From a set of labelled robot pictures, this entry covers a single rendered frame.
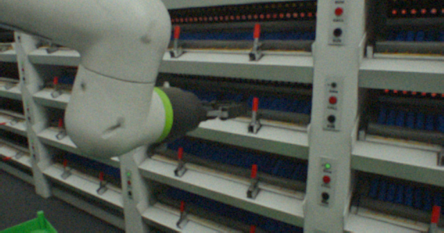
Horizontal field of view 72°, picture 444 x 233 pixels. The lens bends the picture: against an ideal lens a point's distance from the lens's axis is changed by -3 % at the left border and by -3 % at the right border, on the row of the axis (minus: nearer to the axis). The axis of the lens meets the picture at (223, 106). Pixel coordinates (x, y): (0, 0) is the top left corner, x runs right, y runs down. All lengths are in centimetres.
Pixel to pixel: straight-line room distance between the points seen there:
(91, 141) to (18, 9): 18
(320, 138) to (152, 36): 50
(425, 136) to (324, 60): 27
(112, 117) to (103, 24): 11
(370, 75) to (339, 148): 17
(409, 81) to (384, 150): 16
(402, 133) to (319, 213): 27
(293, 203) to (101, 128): 60
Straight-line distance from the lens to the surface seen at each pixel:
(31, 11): 43
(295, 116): 84
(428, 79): 72
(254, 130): 83
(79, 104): 42
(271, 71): 78
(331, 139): 76
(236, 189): 95
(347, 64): 72
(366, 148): 77
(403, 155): 77
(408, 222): 86
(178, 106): 50
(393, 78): 72
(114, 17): 39
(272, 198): 90
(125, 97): 40
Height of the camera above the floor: 77
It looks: 12 degrees down
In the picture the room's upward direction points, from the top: straight up
